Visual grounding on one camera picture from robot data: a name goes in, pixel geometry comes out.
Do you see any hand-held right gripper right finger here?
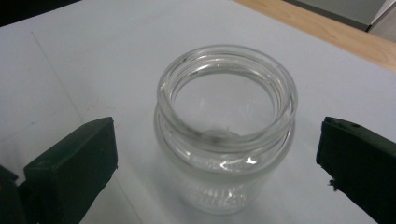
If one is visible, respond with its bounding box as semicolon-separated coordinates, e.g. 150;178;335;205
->
316;116;396;224

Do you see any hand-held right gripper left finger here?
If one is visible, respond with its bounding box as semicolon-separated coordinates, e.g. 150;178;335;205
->
22;117;119;224

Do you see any grey box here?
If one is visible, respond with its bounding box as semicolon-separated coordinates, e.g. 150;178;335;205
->
281;0;396;33

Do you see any clear glass jar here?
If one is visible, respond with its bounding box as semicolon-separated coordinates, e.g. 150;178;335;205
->
153;44;299;217

